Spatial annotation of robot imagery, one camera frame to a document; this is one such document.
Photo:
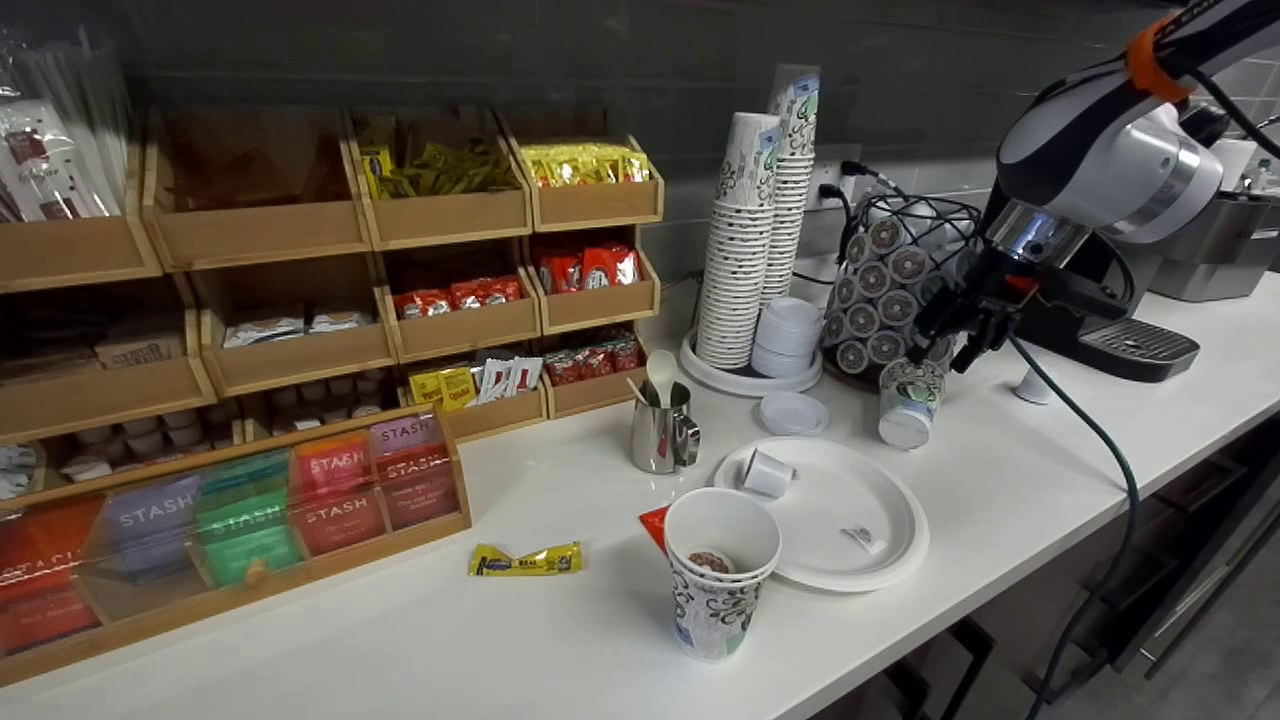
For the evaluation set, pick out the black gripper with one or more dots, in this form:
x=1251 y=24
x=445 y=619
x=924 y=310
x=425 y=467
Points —
x=995 y=303

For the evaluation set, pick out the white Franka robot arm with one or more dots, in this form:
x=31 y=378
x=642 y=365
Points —
x=1133 y=146

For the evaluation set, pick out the flat white cup lid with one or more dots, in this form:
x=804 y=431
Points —
x=794 y=412

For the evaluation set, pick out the black Keurig coffee machine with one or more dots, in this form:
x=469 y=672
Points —
x=1133 y=345

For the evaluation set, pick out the white round plate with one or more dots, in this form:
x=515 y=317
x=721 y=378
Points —
x=834 y=513

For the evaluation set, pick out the small white creamer cup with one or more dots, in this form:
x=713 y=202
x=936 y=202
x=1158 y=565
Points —
x=765 y=472

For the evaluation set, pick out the stainless steel stirrer cup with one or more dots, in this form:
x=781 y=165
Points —
x=663 y=433

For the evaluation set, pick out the small white pod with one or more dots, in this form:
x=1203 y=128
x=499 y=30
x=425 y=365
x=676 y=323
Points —
x=1030 y=388

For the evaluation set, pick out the stack of white lids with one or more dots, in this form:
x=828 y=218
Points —
x=785 y=337

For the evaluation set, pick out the stack of paper cups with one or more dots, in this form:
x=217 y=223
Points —
x=739 y=242
x=794 y=172

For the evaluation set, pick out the white round tray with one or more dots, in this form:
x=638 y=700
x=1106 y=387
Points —
x=713 y=373

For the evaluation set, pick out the red packet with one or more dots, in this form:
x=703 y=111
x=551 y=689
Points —
x=655 y=525

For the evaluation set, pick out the red packets pile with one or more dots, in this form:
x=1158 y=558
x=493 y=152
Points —
x=461 y=292
x=584 y=267

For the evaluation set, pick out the bright yellow packets pile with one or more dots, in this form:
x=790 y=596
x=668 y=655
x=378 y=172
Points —
x=584 y=163

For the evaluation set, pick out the yellow candy wrapper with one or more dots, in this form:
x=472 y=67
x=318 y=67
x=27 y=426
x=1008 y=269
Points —
x=524 y=558

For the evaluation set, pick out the dark yellow packets pile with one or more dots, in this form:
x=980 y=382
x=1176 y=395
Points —
x=432 y=165

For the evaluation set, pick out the white packets pile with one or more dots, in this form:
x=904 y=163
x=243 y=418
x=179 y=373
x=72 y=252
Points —
x=292 y=324

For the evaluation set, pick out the wooden shelf organizer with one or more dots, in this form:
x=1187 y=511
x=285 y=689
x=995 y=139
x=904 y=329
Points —
x=265 y=224

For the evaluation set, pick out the snack box tray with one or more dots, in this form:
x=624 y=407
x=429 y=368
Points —
x=225 y=534

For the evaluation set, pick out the clear bag of straws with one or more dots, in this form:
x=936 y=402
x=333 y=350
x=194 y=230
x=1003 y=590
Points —
x=53 y=134

